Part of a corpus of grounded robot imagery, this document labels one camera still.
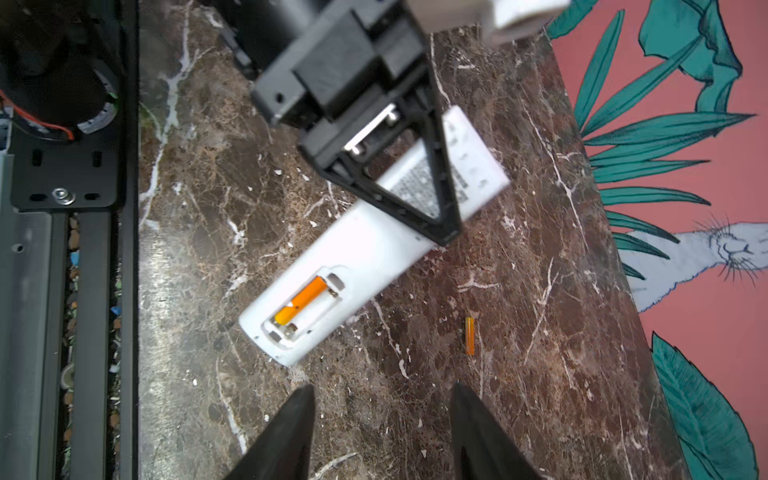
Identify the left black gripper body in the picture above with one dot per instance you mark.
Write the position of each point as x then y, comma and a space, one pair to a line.
350, 76

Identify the black mounting rail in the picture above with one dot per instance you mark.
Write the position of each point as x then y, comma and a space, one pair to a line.
69, 239

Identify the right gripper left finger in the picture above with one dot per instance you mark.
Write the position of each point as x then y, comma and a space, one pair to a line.
283, 449

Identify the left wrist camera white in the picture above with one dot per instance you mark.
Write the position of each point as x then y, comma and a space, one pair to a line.
501, 21

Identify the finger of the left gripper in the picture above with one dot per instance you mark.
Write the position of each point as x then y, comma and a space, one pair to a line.
390, 198
441, 156

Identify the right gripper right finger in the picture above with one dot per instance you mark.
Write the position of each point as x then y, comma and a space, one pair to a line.
481, 448

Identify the orange battery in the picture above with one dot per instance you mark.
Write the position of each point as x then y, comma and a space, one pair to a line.
300, 301
470, 342

